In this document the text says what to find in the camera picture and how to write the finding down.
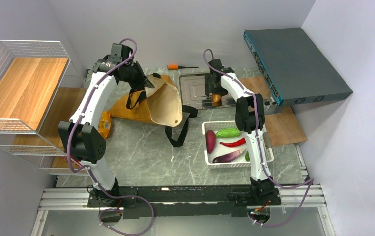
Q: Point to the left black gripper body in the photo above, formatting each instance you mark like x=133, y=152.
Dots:
x=135, y=77

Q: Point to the orange handled screwdriver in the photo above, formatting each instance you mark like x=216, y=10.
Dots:
x=178, y=67

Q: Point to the yellow snack packet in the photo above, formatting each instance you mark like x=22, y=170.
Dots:
x=104, y=124

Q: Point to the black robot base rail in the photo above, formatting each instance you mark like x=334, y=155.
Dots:
x=194, y=200

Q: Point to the silver metal tray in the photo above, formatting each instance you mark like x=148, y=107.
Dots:
x=194, y=92

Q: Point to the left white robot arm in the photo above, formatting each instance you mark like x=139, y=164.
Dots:
x=84, y=145

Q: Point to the round glazed bread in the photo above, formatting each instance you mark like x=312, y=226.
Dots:
x=216, y=98

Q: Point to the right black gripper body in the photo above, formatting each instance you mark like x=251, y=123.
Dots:
x=211, y=88

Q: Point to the purple eggplant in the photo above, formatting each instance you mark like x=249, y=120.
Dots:
x=229, y=157

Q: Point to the metal bracket stand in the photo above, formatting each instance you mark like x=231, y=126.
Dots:
x=271, y=107

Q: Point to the green bell pepper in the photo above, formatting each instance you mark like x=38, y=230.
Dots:
x=247, y=157

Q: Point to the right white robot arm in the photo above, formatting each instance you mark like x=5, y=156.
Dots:
x=249, y=119

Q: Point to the green bitter gourd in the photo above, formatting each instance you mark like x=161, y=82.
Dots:
x=228, y=133

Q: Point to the purple sweet potato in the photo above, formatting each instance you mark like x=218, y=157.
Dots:
x=210, y=138

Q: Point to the dark network switch box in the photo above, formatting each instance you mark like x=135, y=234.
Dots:
x=293, y=67

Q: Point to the red chili pepper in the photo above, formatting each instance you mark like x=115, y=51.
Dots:
x=237, y=143

